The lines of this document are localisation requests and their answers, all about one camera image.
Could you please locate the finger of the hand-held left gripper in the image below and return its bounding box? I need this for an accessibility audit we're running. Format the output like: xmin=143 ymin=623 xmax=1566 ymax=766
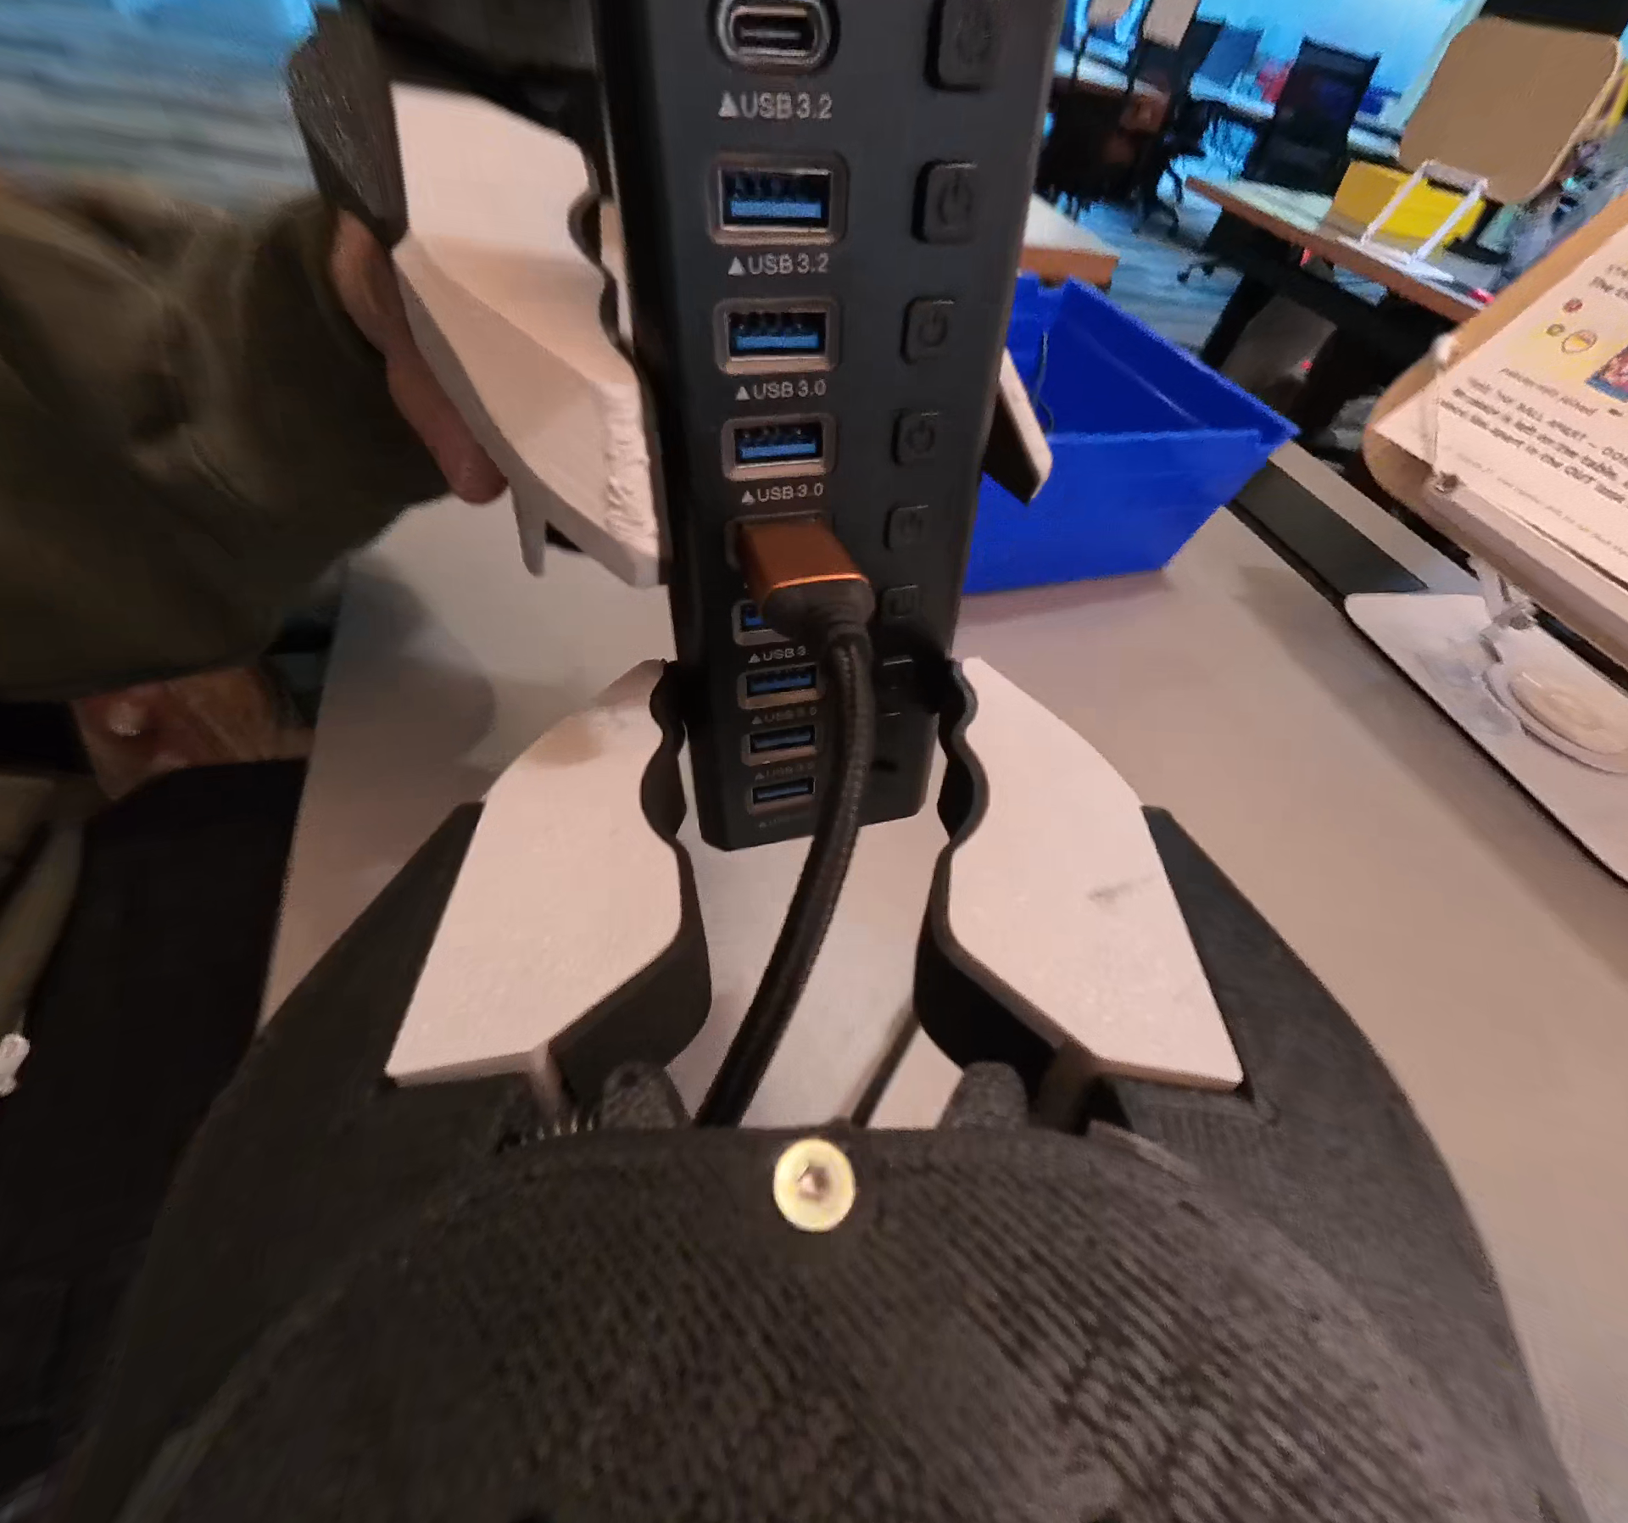
xmin=981 ymin=345 xmax=1058 ymax=506
xmin=387 ymin=84 xmax=672 ymax=592

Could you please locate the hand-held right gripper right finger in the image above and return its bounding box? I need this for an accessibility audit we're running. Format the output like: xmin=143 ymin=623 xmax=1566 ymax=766
xmin=916 ymin=654 xmax=1247 ymax=1093

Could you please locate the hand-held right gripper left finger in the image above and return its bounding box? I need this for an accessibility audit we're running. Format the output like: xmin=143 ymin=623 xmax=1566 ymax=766
xmin=385 ymin=658 xmax=711 ymax=1093

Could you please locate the black multi-port usb hub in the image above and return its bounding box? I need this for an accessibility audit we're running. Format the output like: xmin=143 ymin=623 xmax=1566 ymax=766
xmin=577 ymin=0 xmax=1084 ymax=853

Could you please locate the black braided cable orange plug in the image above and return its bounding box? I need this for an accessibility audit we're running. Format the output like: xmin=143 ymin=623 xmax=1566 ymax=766
xmin=692 ymin=517 xmax=884 ymax=1127

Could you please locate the person's left forearm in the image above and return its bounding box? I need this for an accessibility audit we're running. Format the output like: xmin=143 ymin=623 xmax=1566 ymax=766
xmin=0 ymin=182 xmax=454 ymax=707

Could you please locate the grey desk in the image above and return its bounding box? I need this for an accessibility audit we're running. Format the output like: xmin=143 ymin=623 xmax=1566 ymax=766
xmin=261 ymin=442 xmax=1628 ymax=1523

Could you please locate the person's left hand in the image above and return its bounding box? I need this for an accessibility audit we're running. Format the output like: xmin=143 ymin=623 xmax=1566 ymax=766
xmin=329 ymin=212 xmax=514 ymax=506

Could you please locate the blue plastic bin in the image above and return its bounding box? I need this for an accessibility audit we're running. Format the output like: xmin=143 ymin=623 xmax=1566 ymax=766
xmin=962 ymin=273 xmax=1302 ymax=600

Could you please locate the white table with wooden edge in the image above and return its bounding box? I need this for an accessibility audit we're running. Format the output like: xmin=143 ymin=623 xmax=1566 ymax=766
xmin=1017 ymin=193 xmax=1123 ymax=284

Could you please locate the long wooden table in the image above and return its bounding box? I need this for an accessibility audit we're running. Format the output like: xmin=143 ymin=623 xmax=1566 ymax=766
xmin=1185 ymin=176 xmax=1489 ymax=335

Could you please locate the black office chair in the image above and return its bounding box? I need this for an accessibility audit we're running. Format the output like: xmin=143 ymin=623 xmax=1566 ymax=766
xmin=1120 ymin=13 xmax=1231 ymax=237
xmin=1239 ymin=38 xmax=1382 ymax=189

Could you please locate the instruction sheet on stand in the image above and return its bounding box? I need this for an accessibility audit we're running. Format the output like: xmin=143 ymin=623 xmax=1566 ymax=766
xmin=1359 ymin=193 xmax=1628 ymax=687

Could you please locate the yellow bin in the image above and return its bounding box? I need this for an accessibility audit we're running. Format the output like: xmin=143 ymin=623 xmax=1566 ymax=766
xmin=1329 ymin=159 xmax=1489 ymax=253

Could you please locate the clear acrylic stand base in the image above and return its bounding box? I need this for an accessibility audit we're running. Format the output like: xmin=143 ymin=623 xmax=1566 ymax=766
xmin=1345 ymin=587 xmax=1628 ymax=884

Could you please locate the small clear acrylic stand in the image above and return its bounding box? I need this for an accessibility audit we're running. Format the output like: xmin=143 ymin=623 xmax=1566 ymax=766
xmin=1354 ymin=162 xmax=1492 ymax=279

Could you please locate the printed instruction sheet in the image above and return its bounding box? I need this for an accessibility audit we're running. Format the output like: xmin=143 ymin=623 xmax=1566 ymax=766
xmin=1433 ymin=257 xmax=1628 ymax=587

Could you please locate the cardboard panel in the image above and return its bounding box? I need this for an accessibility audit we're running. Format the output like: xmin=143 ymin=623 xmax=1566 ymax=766
xmin=1400 ymin=13 xmax=1628 ymax=211

